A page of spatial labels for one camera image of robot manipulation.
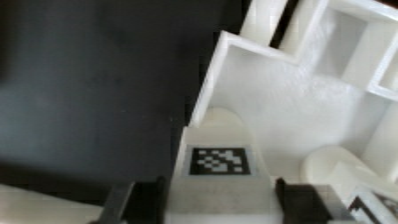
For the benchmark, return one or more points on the white leg block with tag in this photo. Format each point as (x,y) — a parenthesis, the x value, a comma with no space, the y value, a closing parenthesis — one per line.
(366,192)

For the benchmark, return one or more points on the small white leg block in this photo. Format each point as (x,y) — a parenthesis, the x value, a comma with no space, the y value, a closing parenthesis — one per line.
(221,192)

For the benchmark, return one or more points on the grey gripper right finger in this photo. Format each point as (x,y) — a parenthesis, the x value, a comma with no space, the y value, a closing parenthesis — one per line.
(311,204)

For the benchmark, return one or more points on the white chair seat block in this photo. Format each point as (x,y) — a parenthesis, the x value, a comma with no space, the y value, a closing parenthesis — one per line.
(301,86)

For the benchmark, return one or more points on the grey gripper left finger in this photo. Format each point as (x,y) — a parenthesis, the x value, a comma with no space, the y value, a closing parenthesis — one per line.
(135,203)

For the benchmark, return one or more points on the white U-shaped fixture frame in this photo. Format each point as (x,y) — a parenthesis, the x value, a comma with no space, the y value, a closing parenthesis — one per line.
(34,208)

